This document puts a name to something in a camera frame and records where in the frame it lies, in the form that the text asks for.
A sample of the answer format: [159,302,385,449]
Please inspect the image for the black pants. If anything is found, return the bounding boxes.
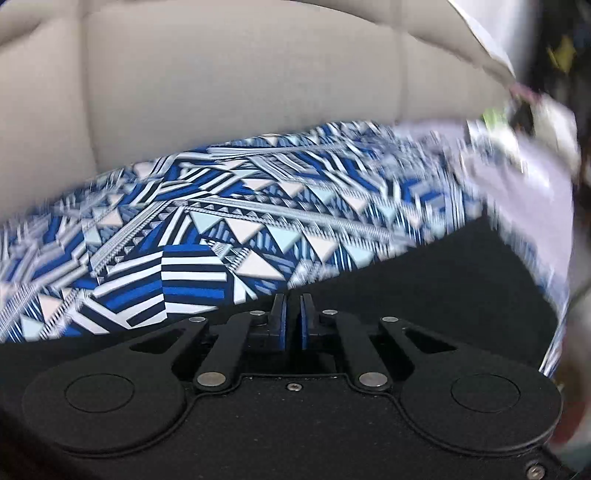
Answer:
[0,216,560,407]

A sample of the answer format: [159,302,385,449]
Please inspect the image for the blue white patterned cover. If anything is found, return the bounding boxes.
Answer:
[0,119,578,377]

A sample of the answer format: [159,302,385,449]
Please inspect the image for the beige leather sofa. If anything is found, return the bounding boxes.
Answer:
[1,1,514,217]

